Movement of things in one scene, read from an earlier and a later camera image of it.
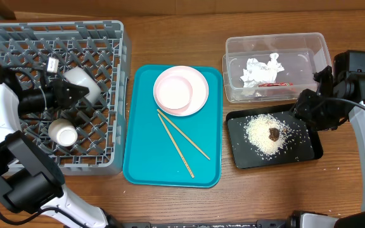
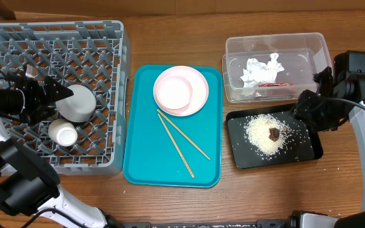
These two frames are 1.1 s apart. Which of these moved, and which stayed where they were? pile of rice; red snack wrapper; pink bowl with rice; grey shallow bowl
Moved: grey shallow bowl
Stayed: pink bowl with rice; pile of rice; red snack wrapper
